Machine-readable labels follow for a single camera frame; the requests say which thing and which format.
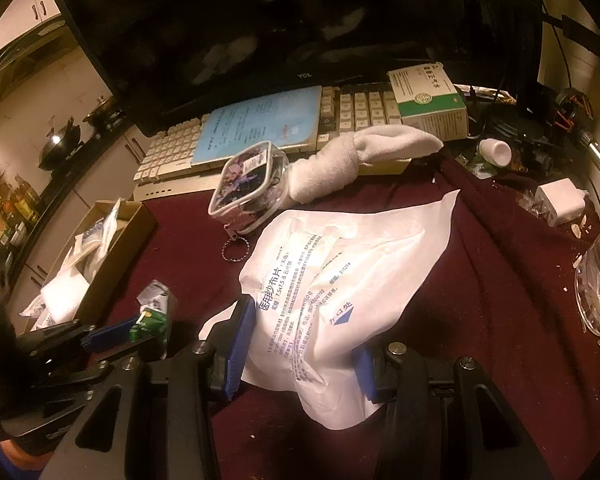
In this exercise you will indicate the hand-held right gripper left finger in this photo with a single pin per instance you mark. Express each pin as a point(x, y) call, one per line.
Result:
point(241, 350)

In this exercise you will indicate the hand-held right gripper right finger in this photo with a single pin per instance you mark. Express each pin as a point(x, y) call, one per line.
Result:
point(365, 375)

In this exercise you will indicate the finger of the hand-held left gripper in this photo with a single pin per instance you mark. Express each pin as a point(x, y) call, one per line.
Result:
point(155, 347)
point(107, 339)

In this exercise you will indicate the green printed white packet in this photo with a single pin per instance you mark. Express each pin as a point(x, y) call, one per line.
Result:
point(152, 310)

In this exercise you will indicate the white packet with recycle mark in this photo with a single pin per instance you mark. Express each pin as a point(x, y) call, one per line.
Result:
point(62, 297)

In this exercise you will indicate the brown cardboard box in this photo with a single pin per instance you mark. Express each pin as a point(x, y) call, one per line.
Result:
point(125, 240)

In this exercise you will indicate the large white gauze packet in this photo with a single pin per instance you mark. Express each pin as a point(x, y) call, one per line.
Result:
point(320, 280)

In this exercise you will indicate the blue patterned packet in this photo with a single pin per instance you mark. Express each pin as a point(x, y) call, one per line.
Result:
point(91, 232)

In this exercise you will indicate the flat white packet green marks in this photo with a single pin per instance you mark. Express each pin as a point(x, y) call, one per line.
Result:
point(111, 225)

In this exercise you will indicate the maroon table cloth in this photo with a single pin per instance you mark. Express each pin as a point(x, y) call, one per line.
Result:
point(480, 285)

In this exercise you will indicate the row of condiment bottles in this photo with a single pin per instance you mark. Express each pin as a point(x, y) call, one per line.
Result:
point(15, 205)

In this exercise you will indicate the clear pouch with printed figure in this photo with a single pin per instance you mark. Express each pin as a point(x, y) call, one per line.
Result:
point(247, 185)

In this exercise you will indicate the white kitchen base cabinets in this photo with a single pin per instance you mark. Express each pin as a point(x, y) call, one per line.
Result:
point(105, 170)

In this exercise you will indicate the beige keyboard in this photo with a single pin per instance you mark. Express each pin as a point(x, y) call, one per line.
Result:
point(170, 150)

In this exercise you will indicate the black wok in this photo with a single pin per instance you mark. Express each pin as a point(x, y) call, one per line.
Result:
point(57, 145)

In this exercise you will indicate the rolled white towel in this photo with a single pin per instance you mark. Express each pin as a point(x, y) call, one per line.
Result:
point(330, 170)

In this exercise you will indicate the light blue booklet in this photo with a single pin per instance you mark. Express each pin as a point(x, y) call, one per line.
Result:
point(260, 125)

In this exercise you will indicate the steel cooking pot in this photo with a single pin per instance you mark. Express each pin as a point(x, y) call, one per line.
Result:
point(100, 112)

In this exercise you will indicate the white charger plug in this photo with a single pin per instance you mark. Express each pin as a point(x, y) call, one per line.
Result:
point(562, 200)

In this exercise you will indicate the green and white medicine box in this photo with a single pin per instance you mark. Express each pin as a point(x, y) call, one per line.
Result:
point(430, 105)

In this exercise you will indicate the kitchen range hood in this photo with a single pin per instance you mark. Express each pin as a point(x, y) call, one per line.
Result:
point(20, 60)

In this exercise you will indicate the black monitor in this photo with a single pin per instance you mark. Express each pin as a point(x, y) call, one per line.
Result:
point(230, 35)

